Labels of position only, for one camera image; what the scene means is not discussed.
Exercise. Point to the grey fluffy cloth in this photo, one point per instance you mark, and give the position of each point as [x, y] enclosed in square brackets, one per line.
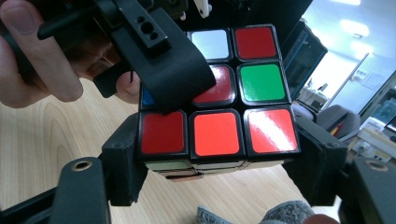
[280, 214]

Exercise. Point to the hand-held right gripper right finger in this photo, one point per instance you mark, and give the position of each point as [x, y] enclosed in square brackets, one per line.
[320, 168]

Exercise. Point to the black monitor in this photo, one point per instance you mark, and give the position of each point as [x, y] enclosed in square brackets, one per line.
[303, 62]

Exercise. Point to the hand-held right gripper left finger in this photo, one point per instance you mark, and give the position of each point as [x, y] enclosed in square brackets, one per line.
[124, 168]

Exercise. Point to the grey office chair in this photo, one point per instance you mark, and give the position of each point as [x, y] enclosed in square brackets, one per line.
[339, 118]

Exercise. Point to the multicoloured puzzle cube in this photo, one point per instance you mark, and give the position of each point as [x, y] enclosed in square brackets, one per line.
[216, 133]

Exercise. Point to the cluttered white desk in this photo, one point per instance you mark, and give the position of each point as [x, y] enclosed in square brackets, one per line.
[373, 140]

